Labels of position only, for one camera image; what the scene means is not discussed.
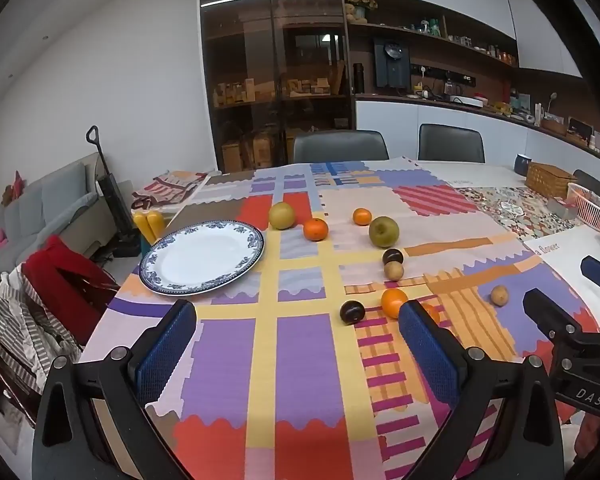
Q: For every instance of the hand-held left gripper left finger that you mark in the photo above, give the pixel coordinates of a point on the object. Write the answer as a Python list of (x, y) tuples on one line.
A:
[(165, 355)]

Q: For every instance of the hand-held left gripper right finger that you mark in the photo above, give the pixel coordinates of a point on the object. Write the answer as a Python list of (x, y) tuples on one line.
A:
[(427, 355)]

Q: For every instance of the small orange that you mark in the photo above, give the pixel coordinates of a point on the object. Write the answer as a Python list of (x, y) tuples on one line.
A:
[(362, 216), (433, 312)]

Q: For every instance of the brown kiwi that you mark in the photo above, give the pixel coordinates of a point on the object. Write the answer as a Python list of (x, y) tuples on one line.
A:
[(394, 271), (500, 295)]

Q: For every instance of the large orange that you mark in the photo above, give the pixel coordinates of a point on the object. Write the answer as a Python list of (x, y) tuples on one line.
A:
[(315, 230), (392, 302)]

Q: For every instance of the dark plum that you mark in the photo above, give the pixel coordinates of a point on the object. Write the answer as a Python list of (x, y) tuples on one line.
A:
[(393, 256), (352, 312)]

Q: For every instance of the blue-rimmed white plate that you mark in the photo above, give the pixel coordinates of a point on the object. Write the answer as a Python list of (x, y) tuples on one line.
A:
[(202, 257)]

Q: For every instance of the green pear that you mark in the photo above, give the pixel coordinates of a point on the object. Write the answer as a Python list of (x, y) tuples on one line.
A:
[(384, 231)]

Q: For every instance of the person's right hand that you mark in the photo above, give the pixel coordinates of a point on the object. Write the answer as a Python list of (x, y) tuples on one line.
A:
[(595, 437)]

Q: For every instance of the pink plastic basket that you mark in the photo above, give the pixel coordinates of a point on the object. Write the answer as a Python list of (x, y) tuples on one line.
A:
[(592, 207)]

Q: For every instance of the grey box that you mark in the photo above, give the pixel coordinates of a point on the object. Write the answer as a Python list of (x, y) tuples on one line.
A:
[(562, 208)]

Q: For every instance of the grey padded chair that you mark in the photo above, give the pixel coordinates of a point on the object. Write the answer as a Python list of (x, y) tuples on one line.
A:
[(340, 146), (451, 142), (597, 185)]

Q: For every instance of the wicker basket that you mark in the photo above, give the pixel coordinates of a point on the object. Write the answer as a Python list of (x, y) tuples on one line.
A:
[(550, 180)]

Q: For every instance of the red jacket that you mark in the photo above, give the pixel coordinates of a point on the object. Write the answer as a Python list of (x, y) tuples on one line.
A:
[(65, 280)]

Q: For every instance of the colourful patchwork tablecloth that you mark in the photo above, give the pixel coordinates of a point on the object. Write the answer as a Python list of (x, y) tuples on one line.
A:
[(300, 360)]

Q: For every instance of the yellow bottle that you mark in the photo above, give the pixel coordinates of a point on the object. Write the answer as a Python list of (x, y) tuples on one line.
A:
[(140, 225), (155, 224)]

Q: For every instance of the striped grey white cloth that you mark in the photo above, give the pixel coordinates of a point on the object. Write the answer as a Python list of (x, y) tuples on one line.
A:
[(20, 320)]

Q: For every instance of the black upright vacuum cleaner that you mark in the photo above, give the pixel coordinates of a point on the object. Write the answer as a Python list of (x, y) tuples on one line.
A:
[(120, 200)]

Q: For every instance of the dark wooden chair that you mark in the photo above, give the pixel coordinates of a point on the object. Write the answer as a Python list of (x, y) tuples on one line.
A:
[(5, 385)]

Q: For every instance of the yellow pear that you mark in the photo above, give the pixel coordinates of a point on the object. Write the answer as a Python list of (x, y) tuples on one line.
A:
[(281, 215)]

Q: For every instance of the grey sofa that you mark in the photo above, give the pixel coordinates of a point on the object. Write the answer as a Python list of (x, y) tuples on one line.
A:
[(45, 200)]

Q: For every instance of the red plush toy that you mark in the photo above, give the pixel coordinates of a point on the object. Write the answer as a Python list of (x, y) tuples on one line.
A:
[(14, 187)]

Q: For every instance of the glass kettle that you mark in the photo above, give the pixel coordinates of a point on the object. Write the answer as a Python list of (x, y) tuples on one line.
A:
[(452, 88)]

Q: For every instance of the black thermos bottle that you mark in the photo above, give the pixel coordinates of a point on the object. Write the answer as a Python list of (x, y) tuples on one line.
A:
[(358, 79)]

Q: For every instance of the dark glass door cabinet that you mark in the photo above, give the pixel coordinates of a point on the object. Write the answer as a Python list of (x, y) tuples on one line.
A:
[(275, 75)]

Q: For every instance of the teddy bear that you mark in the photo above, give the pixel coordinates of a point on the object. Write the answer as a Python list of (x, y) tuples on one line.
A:
[(350, 13)]

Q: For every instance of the wooden wall shelf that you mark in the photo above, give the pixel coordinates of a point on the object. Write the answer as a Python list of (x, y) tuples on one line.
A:
[(430, 47)]

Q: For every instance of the black wall water dispenser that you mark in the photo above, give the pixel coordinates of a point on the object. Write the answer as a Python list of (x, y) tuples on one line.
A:
[(391, 62)]

